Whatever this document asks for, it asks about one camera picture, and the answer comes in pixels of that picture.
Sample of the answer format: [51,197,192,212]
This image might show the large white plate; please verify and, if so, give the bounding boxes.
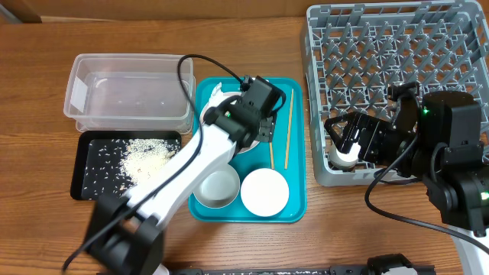
[202,92,264,156]

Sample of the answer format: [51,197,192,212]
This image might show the teal serving tray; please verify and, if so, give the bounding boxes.
[188,77,307,223]

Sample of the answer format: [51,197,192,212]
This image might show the black tray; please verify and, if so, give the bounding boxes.
[70,131,181,200]

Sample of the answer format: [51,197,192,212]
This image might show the grey rice bowl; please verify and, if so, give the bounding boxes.
[193,164,241,209]

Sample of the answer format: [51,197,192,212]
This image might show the grey dishwasher rack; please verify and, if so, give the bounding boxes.
[301,1,488,186]

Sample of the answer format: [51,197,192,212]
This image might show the right wooden chopstick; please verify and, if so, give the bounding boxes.
[284,89,294,170]

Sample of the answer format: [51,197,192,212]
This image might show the wooden chopstick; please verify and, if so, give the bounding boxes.
[269,142,275,170]
[284,89,294,170]

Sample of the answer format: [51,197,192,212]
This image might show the white napkin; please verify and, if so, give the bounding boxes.
[209,82,223,107]

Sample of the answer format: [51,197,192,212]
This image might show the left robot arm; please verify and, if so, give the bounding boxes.
[81,76,287,274]

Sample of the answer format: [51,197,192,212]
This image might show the white cup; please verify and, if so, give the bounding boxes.
[329,144,358,170]

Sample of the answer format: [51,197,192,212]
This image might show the left wooden chopstick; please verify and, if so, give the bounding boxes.
[269,142,275,170]

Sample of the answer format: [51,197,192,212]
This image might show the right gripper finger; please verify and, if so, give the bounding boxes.
[324,112,369,153]
[346,126,362,160]

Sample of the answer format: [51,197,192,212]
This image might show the white rice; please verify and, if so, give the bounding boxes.
[83,138,180,198]

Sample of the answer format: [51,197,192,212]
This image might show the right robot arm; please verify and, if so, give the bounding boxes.
[324,83,488,274]

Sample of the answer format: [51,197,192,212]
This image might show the clear plastic bin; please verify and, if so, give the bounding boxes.
[63,53,196,134]

